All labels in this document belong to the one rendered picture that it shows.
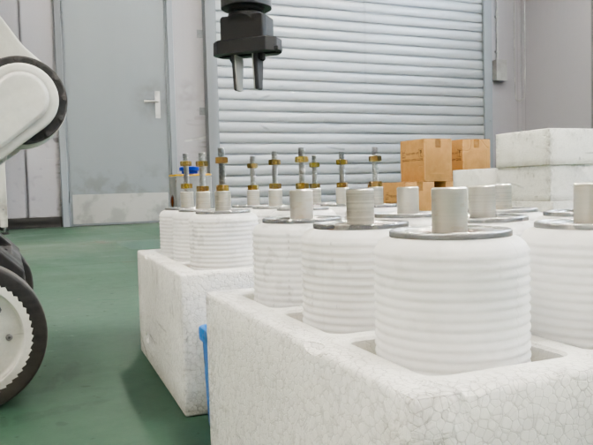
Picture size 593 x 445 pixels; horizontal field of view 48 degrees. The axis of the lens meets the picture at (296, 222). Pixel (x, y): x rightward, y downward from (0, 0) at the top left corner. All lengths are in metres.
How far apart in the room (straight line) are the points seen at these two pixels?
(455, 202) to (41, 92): 0.85
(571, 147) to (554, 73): 4.21
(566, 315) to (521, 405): 0.11
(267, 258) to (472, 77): 7.09
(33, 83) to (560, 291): 0.90
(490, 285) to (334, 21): 6.51
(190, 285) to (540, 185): 2.89
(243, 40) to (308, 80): 5.46
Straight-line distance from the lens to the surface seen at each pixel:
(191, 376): 0.87
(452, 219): 0.42
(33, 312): 0.97
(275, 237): 0.60
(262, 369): 0.54
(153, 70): 6.22
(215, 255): 0.89
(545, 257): 0.47
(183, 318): 0.85
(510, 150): 3.73
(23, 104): 1.15
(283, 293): 0.60
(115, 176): 6.07
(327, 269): 0.50
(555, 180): 3.56
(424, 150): 4.79
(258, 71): 1.18
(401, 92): 7.10
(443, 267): 0.39
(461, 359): 0.40
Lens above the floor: 0.28
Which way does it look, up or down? 3 degrees down
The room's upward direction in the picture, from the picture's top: 2 degrees counter-clockwise
